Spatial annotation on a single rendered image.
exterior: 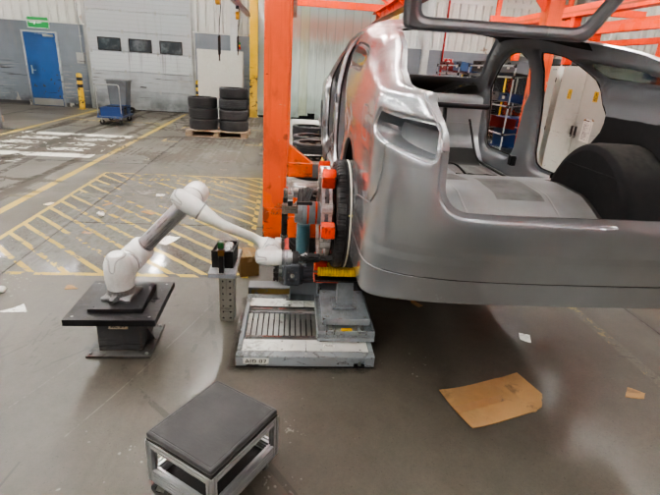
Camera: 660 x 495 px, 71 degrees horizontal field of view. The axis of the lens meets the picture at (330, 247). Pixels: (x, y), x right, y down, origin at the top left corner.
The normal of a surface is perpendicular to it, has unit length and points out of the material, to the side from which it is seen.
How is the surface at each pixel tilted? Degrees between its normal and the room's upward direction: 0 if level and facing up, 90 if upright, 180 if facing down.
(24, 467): 0
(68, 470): 0
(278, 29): 90
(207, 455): 0
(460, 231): 91
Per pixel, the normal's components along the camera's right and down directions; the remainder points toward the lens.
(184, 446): 0.06, -0.93
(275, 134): 0.07, 0.37
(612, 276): 0.04, 0.66
